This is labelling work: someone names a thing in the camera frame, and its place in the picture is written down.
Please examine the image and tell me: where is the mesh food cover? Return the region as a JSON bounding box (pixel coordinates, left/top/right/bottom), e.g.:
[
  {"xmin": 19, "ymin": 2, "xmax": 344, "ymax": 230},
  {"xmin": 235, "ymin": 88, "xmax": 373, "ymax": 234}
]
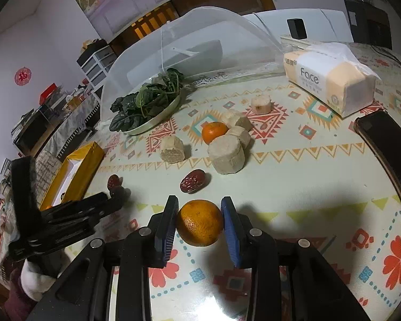
[{"xmin": 99, "ymin": 5, "xmax": 286, "ymax": 126}]

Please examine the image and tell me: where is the dark plum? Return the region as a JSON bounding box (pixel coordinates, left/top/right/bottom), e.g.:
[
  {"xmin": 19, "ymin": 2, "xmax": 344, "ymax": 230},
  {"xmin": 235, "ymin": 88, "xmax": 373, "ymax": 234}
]
[{"xmin": 109, "ymin": 186, "xmax": 128, "ymax": 208}]

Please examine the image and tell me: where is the bowl of green vegetables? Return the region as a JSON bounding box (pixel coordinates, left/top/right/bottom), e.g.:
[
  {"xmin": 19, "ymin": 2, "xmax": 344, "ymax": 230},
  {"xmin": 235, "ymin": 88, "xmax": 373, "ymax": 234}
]
[{"xmin": 109, "ymin": 68, "xmax": 184, "ymax": 132}]

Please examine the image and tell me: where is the microwave oven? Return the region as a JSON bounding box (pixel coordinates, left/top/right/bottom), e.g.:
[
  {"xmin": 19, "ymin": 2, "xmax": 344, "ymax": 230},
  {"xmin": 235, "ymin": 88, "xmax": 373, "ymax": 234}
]
[{"xmin": 13, "ymin": 107, "xmax": 54, "ymax": 156}]

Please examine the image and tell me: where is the small black cube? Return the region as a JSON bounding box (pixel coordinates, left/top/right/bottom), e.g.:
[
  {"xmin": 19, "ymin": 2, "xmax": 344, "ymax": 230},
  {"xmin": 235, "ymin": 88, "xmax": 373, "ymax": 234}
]
[{"xmin": 287, "ymin": 18, "xmax": 309, "ymax": 40}]

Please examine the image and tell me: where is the tissue pack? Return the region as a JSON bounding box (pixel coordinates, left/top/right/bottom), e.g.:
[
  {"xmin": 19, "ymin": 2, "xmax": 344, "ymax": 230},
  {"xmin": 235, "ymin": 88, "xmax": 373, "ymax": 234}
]
[{"xmin": 283, "ymin": 42, "xmax": 378, "ymax": 118}]

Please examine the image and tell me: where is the white plate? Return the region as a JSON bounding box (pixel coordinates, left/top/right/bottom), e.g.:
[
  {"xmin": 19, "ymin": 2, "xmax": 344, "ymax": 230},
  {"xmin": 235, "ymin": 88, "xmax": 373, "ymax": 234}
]
[{"xmin": 124, "ymin": 90, "xmax": 183, "ymax": 136}]

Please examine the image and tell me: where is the beige pastry cake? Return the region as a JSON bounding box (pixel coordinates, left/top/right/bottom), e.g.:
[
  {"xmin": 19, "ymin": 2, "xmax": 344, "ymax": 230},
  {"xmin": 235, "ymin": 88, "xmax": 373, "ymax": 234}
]
[
  {"xmin": 227, "ymin": 125, "xmax": 255, "ymax": 149},
  {"xmin": 159, "ymin": 135, "xmax": 192, "ymax": 164}
]

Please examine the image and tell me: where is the black box stand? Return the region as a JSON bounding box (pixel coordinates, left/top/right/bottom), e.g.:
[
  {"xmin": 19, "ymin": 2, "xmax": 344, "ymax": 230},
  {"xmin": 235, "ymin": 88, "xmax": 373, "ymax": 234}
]
[{"xmin": 344, "ymin": 0, "xmax": 392, "ymax": 45}]

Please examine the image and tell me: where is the patterned tablecloth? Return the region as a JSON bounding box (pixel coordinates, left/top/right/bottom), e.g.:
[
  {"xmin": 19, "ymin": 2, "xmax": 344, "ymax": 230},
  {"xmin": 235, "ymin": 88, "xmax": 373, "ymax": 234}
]
[{"xmin": 37, "ymin": 42, "xmax": 401, "ymax": 321}]

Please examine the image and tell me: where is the black cable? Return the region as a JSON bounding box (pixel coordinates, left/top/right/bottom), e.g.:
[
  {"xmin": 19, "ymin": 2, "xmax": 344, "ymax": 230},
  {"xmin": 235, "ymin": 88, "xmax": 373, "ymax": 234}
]
[{"xmin": 369, "ymin": 43, "xmax": 401, "ymax": 61}]

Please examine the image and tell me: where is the red flat box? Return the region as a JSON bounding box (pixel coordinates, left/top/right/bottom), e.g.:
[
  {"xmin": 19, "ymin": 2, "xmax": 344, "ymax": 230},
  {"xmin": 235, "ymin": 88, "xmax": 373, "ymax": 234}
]
[{"xmin": 38, "ymin": 83, "xmax": 59, "ymax": 104}]

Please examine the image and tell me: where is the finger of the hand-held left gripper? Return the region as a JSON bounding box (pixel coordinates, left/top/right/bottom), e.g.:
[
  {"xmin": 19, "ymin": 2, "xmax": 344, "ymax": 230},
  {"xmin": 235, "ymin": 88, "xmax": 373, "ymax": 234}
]
[
  {"xmin": 40, "ymin": 192, "xmax": 109, "ymax": 223},
  {"xmin": 28, "ymin": 205, "xmax": 112, "ymax": 251}
]

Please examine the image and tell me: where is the yellow cardboard tray box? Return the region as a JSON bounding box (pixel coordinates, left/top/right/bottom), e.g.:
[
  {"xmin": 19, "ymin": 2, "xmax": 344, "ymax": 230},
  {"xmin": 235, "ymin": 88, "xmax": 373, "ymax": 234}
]
[{"xmin": 38, "ymin": 141, "xmax": 106, "ymax": 211}]

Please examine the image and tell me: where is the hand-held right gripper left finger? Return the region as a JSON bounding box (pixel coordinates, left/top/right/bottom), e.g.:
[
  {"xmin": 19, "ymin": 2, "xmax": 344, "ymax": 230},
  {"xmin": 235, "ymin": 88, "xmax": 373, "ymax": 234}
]
[{"xmin": 35, "ymin": 194, "xmax": 180, "ymax": 321}]

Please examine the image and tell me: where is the red paper-cut decoration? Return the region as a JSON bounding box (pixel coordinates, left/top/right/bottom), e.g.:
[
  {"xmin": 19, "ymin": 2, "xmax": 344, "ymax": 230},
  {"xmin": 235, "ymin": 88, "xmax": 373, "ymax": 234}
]
[{"xmin": 14, "ymin": 68, "xmax": 32, "ymax": 87}]

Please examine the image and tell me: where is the orange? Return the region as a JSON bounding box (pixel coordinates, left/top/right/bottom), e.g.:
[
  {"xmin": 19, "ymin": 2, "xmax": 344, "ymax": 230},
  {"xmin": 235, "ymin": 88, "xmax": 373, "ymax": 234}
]
[
  {"xmin": 201, "ymin": 121, "xmax": 229, "ymax": 145},
  {"xmin": 176, "ymin": 200, "xmax": 224, "ymax": 247}
]

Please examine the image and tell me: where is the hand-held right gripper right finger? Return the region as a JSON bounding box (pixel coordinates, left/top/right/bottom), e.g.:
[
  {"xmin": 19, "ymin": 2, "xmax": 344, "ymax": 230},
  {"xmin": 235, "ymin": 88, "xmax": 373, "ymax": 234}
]
[{"xmin": 221, "ymin": 197, "xmax": 370, "ymax": 321}]

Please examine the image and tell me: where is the person's left forearm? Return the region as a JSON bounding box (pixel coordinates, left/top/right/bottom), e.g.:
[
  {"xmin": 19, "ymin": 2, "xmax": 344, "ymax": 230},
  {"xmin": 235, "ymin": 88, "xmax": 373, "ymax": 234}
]
[{"xmin": 2, "ymin": 267, "xmax": 41, "ymax": 321}]

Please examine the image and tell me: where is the lace-trimmed counter cloth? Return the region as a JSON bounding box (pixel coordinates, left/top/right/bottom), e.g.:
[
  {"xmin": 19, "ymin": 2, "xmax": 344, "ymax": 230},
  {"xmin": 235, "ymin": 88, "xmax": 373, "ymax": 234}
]
[{"xmin": 40, "ymin": 97, "xmax": 101, "ymax": 161}]

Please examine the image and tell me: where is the large white drawer unit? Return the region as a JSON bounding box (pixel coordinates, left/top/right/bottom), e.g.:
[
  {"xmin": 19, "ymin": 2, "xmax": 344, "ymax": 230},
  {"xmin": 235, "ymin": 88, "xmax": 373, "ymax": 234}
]
[{"xmin": 87, "ymin": 58, "xmax": 117, "ymax": 91}]

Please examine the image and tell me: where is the small grey drawer unit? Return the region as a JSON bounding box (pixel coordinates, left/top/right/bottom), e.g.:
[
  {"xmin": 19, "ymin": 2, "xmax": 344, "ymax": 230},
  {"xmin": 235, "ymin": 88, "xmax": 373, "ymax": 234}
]
[{"xmin": 76, "ymin": 46, "xmax": 111, "ymax": 74}]

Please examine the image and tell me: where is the person's left hand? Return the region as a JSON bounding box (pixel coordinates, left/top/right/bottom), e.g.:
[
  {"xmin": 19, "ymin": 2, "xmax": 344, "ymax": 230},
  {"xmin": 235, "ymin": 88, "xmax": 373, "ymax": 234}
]
[{"xmin": 20, "ymin": 257, "xmax": 72, "ymax": 303}]

